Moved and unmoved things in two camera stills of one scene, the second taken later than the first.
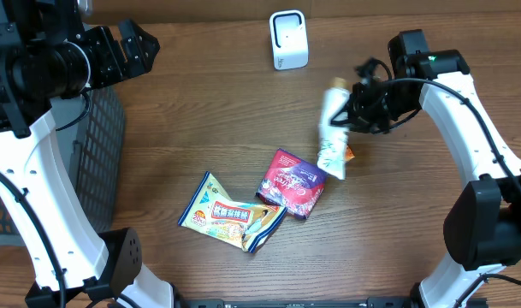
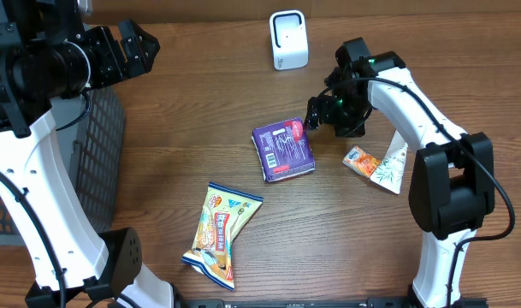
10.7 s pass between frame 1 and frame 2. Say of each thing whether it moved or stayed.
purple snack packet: moved
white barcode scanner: stayed
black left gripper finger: stayed
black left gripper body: stayed
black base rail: stayed
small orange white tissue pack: moved
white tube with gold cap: moved
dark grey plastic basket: stayed
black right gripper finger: moved
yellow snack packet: moved
